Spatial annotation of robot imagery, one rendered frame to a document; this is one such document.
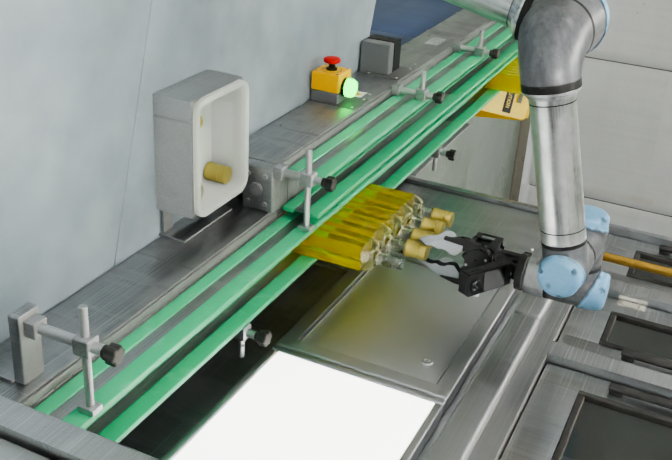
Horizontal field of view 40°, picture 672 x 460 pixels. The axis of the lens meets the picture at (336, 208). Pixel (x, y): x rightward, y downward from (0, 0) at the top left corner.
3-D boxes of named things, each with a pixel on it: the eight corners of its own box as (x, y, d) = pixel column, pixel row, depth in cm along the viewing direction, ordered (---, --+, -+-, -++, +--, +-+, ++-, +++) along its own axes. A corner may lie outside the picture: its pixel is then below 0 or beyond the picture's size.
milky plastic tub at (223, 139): (157, 211, 166) (198, 222, 163) (153, 93, 156) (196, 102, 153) (210, 178, 180) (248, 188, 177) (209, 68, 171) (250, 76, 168)
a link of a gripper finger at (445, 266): (426, 260, 188) (470, 265, 184) (416, 273, 183) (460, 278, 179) (425, 247, 187) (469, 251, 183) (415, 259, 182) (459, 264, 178)
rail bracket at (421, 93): (388, 95, 225) (439, 105, 220) (390, 66, 222) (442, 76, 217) (394, 91, 228) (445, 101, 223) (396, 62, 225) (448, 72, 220)
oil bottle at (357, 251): (276, 248, 186) (372, 276, 178) (276, 224, 183) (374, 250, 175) (289, 237, 190) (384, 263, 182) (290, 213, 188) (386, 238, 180)
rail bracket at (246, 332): (198, 349, 166) (262, 371, 162) (197, 317, 164) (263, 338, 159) (210, 338, 170) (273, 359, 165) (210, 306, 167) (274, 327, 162)
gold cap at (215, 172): (201, 170, 174) (221, 175, 172) (210, 157, 176) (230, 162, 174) (205, 183, 176) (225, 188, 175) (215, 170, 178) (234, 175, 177)
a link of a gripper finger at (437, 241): (427, 230, 185) (470, 247, 182) (417, 242, 180) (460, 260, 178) (431, 217, 184) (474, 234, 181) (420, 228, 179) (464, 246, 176)
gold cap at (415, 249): (402, 258, 182) (423, 264, 180) (404, 242, 180) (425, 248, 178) (409, 251, 184) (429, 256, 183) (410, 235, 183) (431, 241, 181)
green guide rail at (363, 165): (282, 210, 183) (317, 219, 180) (282, 205, 183) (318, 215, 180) (519, 28, 327) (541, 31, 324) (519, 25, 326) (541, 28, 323)
